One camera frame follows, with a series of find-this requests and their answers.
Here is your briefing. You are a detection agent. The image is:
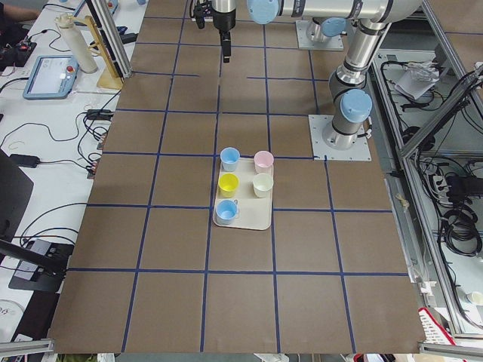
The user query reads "pink cup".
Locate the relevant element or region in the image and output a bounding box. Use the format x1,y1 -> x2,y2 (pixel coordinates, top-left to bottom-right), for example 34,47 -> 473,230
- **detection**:
254,150 -> 274,174

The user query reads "blue cup far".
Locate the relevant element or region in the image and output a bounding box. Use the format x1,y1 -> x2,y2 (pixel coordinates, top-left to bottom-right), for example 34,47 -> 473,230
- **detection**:
220,147 -> 240,172

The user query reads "pale green cup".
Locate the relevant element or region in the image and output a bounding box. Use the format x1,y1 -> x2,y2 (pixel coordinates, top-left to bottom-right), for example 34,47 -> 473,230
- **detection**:
253,173 -> 274,198

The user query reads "black monitor stand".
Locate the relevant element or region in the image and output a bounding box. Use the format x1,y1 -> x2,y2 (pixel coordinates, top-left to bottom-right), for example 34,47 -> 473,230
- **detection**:
1,152 -> 74,293

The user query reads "cream plastic tray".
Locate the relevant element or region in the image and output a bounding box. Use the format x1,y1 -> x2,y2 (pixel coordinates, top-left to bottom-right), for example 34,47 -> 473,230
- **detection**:
213,158 -> 272,231

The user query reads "black power adapter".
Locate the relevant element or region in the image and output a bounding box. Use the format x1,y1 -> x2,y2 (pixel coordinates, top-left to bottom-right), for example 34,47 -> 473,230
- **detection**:
9,154 -> 41,168

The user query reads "blue cup near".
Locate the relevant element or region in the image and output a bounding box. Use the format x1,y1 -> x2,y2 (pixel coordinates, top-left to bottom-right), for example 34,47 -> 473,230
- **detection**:
214,199 -> 239,226

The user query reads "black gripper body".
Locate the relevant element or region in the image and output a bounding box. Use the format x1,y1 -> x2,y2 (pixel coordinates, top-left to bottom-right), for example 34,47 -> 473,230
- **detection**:
211,0 -> 236,31

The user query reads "white cylindrical bottle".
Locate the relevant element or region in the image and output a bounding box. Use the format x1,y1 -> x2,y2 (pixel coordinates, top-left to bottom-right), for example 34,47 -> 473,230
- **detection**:
54,13 -> 98,74

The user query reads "crumpled white paper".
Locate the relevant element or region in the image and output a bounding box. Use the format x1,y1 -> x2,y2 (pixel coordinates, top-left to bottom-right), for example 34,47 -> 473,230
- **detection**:
395,61 -> 440,100

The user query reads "wooden stand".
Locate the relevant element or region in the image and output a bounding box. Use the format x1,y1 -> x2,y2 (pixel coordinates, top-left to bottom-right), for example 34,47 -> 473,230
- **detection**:
74,16 -> 122,90

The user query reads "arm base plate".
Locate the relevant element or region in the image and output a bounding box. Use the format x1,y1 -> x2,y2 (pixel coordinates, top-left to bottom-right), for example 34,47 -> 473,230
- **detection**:
308,115 -> 371,161
296,20 -> 343,51

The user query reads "blue teach pendant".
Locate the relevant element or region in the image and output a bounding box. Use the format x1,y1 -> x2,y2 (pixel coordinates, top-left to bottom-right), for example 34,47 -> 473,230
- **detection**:
23,55 -> 78,100

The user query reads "yellow cup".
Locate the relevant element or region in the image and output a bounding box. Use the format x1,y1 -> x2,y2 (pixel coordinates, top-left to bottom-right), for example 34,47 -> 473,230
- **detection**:
218,173 -> 239,198

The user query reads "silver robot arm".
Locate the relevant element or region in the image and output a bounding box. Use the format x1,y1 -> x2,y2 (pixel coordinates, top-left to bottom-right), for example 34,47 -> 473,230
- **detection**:
306,17 -> 346,43
246,0 -> 422,150

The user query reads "aluminium frame post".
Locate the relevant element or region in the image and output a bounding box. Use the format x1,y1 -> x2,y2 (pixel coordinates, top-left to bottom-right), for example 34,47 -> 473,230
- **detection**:
86,0 -> 132,79

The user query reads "blue cup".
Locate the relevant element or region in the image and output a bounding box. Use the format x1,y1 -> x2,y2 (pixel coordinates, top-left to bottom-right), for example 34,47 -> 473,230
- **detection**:
214,199 -> 239,226
220,147 -> 240,172

